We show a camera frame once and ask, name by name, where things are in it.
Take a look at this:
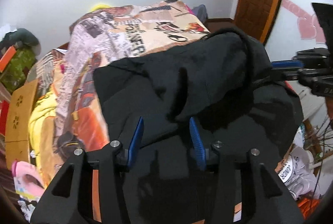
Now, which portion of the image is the black zip hoodie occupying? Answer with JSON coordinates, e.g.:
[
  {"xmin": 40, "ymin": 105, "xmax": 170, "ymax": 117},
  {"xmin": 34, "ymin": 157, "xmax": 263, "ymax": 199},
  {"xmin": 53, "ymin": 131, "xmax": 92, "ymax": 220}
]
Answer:
[{"xmin": 93, "ymin": 28, "xmax": 303, "ymax": 223}]

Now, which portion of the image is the white sliding wardrobe door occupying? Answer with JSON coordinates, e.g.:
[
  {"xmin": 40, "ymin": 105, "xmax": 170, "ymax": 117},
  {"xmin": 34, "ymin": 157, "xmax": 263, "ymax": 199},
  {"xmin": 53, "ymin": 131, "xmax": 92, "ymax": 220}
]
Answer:
[{"xmin": 263, "ymin": 0, "xmax": 333, "ymax": 188}]

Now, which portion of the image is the pink plush toy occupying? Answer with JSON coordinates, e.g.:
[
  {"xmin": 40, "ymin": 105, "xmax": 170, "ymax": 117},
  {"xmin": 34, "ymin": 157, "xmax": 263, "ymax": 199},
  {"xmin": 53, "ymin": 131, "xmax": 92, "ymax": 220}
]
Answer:
[{"xmin": 11, "ymin": 160, "xmax": 45, "ymax": 200}]

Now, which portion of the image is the white printed plastic bag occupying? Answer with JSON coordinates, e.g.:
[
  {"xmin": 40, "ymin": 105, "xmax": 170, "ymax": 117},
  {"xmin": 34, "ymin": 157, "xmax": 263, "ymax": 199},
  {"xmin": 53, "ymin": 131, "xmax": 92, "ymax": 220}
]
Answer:
[{"xmin": 275, "ymin": 144, "xmax": 320, "ymax": 200}]

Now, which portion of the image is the bamboo folding lap table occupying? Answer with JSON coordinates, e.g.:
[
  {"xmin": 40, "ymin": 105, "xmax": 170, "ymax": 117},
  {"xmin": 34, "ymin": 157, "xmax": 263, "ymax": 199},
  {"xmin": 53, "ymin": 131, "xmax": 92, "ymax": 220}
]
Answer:
[{"xmin": 5, "ymin": 80, "xmax": 38, "ymax": 169}]

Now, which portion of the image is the yellow blanket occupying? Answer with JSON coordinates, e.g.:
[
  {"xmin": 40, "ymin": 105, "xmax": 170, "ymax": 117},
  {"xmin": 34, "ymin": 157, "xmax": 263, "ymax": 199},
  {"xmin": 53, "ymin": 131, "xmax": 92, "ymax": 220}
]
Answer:
[{"xmin": 28, "ymin": 90, "xmax": 63, "ymax": 182}]

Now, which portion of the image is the dark blue grey bag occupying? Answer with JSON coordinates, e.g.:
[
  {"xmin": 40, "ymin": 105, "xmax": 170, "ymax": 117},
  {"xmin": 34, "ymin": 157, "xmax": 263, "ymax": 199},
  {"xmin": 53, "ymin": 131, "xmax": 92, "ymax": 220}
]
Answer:
[{"xmin": 192, "ymin": 4, "xmax": 208, "ymax": 23}]

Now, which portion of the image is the red and white box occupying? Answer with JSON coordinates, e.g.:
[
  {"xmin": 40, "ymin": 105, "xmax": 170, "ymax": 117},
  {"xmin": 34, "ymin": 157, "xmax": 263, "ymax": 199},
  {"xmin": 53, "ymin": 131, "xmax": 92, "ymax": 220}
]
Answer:
[{"xmin": 0, "ymin": 100, "xmax": 9, "ymax": 136}]

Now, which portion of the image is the orange shoe box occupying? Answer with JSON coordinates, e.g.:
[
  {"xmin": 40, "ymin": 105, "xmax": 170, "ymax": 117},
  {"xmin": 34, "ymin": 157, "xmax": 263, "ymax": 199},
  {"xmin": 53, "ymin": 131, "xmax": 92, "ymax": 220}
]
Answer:
[{"xmin": 0, "ymin": 46, "xmax": 16, "ymax": 73}]

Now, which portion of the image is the newspaper print bed cover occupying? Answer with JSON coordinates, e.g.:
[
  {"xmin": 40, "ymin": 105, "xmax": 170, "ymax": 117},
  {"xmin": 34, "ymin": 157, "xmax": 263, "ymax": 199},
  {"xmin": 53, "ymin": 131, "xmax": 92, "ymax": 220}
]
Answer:
[{"xmin": 25, "ymin": 0, "xmax": 212, "ymax": 188}]

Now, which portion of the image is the yellow headboard cushion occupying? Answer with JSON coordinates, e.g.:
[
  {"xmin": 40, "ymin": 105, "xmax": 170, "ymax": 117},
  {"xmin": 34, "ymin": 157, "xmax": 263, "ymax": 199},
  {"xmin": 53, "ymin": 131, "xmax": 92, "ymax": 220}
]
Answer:
[{"xmin": 90, "ymin": 3, "xmax": 111, "ymax": 12}]

